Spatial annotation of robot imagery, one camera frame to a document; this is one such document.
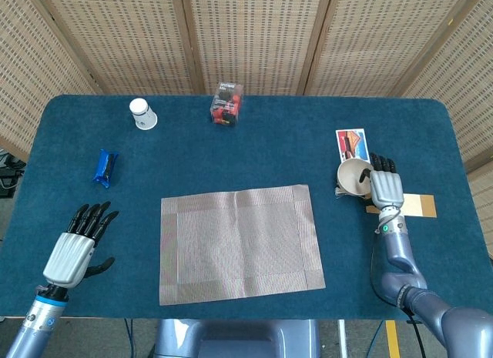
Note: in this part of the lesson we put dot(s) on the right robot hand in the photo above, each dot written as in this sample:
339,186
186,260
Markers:
387,188

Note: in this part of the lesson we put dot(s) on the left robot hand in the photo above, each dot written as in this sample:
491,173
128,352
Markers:
67,259

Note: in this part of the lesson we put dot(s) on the beige bowl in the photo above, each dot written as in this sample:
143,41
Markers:
350,177

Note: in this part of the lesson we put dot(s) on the brown woven placemat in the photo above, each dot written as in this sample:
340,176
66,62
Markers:
239,246

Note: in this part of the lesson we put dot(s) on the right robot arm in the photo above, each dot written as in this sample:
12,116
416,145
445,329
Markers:
400,258

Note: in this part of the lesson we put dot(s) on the kraft bookmark with tassel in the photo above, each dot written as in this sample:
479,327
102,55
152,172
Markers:
420,206

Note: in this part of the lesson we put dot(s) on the picture postcard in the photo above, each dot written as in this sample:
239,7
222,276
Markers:
352,142

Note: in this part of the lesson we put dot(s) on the blue snack packet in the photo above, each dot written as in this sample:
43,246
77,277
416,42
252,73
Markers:
105,168

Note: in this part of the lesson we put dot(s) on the blue table cloth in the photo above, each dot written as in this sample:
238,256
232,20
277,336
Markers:
154,161

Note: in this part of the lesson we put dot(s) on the white table leg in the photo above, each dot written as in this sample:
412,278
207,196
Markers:
343,340

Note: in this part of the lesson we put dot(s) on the white paper cup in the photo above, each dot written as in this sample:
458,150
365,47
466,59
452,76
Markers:
143,115

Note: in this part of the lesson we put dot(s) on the clear box of clips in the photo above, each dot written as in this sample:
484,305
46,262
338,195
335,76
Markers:
226,106

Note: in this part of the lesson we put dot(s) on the grey robot torso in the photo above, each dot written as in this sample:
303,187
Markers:
231,338

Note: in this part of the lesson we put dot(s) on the woven folding screen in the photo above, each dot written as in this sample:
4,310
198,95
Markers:
250,34

